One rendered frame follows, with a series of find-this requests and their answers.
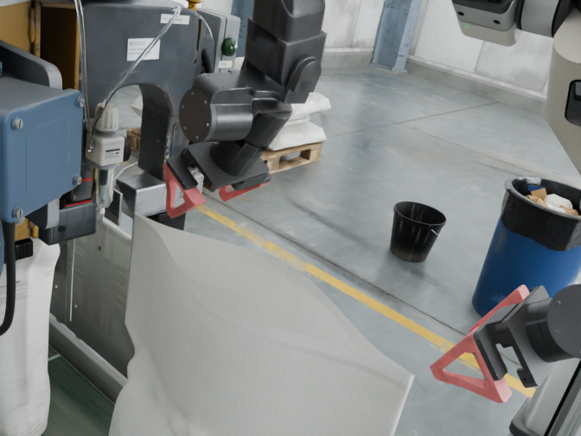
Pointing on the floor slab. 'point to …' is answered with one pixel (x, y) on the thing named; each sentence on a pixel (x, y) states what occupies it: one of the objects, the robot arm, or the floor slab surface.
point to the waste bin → (531, 243)
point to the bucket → (415, 230)
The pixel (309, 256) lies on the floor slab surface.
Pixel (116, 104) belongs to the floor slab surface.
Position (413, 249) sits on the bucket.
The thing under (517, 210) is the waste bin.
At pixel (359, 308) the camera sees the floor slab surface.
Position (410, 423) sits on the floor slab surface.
